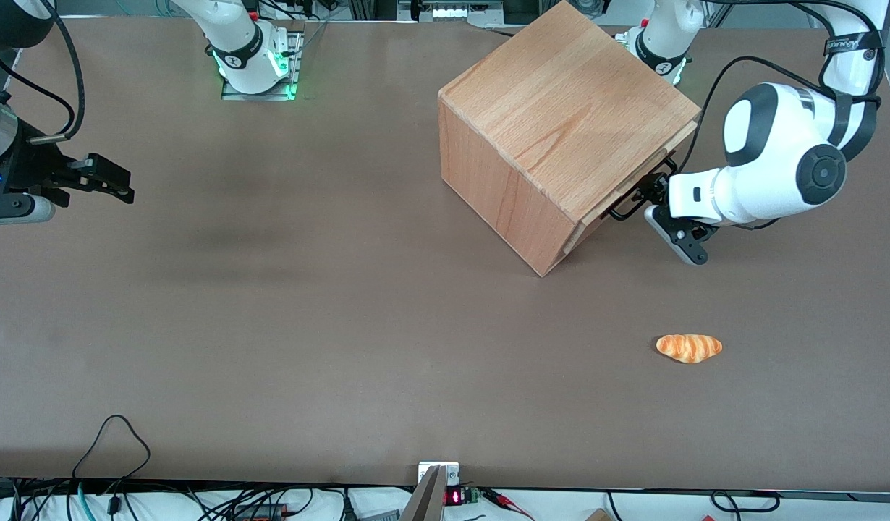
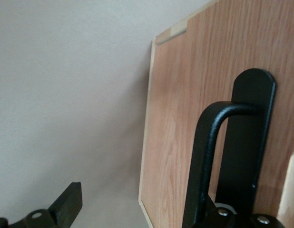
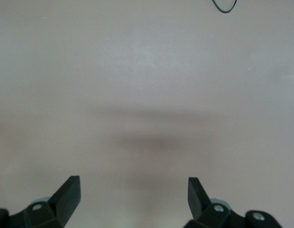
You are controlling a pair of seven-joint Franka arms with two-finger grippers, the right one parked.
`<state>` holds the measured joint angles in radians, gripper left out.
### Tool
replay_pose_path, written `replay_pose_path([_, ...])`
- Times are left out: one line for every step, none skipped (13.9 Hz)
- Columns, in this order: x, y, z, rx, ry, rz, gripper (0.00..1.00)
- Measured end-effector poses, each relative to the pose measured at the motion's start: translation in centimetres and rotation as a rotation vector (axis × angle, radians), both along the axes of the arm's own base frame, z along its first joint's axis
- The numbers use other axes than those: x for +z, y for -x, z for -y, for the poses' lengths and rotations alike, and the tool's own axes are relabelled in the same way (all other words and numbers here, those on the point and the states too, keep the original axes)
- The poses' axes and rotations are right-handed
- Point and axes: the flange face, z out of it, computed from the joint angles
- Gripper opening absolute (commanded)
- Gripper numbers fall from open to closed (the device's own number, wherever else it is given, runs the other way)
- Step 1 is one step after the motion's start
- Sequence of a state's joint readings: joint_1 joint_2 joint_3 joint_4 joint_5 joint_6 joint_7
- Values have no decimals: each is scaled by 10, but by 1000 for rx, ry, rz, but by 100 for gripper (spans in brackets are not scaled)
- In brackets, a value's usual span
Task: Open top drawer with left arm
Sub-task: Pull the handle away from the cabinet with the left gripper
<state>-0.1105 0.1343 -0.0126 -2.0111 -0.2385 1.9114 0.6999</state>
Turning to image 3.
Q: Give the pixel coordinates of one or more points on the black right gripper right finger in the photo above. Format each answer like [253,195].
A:
[199,204]

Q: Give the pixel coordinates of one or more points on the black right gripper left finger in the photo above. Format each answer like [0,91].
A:
[66,197]

